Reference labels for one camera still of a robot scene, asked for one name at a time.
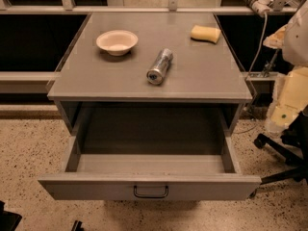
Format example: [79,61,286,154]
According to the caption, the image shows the grey top drawer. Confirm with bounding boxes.
[38,103,262,202]

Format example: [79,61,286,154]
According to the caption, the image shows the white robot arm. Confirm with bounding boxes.
[263,1,308,133]

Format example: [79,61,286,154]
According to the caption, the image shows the silver drink can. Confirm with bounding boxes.
[146,48,173,85]

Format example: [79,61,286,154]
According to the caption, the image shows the white paper bowl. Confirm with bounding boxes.
[96,30,139,56]

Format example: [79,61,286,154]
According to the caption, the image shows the yellow sponge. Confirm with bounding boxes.
[191,25,221,43]

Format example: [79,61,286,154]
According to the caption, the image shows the metal clamp stand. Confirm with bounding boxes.
[248,49,279,78]

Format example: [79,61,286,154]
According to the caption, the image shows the small black object floor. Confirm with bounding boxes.
[71,220,84,231]

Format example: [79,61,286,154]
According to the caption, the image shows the black office chair base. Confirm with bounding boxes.
[253,113,308,185]

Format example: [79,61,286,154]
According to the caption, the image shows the white power strip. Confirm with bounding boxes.
[244,0,271,17]

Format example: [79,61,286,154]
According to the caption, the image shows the black object bottom left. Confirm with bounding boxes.
[0,201,22,231]

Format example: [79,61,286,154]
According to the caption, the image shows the black top drawer handle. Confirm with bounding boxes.
[133,186,168,199]

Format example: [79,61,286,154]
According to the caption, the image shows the metal railing frame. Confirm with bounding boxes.
[0,0,308,16]

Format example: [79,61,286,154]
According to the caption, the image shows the grey hanging cable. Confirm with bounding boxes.
[246,12,269,79]

